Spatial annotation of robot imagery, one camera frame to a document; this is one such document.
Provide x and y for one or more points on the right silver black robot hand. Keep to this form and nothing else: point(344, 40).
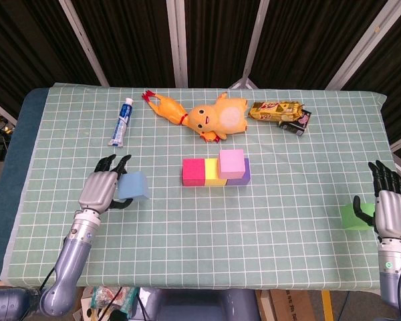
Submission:
point(391, 214)

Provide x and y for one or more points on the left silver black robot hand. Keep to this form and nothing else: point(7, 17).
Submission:
point(98, 192)

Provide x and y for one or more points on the light blue foam cube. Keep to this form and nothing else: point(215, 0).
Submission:
point(133, 187)

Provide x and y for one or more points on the green foam cube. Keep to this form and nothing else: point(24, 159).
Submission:
point(349, 219)

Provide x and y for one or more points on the magenta foam cube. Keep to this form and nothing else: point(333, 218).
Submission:
point(193, 171)

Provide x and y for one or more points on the light pink foam cube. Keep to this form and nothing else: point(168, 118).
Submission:
point(231, 164)

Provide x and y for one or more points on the purple foam cube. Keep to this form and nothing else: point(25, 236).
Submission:
point(239, 181)

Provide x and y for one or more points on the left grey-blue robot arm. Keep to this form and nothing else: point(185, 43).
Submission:
point(63, 267)

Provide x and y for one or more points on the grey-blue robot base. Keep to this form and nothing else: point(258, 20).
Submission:
point(200, 306)

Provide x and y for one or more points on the blue white toothpaste tube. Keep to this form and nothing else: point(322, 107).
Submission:
point(121, 123)

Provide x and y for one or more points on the dark blue table pad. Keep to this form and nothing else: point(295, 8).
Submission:
point(18, 150)

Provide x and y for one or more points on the orange rubber chicken toy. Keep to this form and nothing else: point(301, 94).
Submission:
point(167, 108)

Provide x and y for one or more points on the clear plastic snack bag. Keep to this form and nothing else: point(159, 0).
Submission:
point(103, 301)

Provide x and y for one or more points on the green checked tablecloth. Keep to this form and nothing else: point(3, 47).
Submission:
point(200, 240)

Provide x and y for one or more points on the yellow foam cube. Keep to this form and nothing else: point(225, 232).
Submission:
point(211, 172)

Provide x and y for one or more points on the black drink carton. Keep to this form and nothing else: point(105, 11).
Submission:
point(295, 126)

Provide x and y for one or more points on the brown cardboard box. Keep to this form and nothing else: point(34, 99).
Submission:
point(287, 306)

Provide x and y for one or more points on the yellow plush duck toy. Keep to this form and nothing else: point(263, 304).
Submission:
point(217, 117)

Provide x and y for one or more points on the gold snack packet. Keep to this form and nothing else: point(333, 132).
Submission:
point(274, 111)

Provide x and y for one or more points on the dark pleated curtain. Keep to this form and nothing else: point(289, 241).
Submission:
point(133, 36)

